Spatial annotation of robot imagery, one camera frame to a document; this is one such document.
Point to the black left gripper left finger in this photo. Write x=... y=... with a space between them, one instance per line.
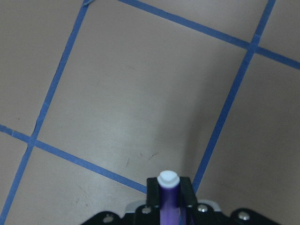
x=153 y=193

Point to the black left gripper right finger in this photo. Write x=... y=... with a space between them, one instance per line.
x=187 y=195

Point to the purple marker pen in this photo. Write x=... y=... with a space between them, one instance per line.
x=171 y=212

